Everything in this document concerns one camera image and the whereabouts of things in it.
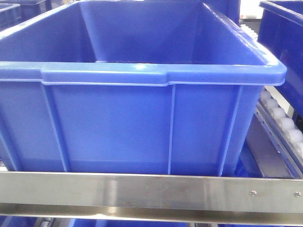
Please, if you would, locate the steel rack front rail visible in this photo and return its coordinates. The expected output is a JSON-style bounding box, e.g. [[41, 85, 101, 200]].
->
[[0, 172, 303, 226]]

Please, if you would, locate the white roller track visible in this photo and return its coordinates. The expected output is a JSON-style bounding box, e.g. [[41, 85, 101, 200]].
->
[[240, 23, 303, 179]]

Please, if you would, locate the blue crate at right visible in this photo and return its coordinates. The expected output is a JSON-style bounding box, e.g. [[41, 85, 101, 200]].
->
[[258, 0, 303, 116]]

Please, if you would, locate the large blue target crate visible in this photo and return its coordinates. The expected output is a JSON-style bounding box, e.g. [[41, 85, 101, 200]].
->
[[0, 0, 286, 176]]

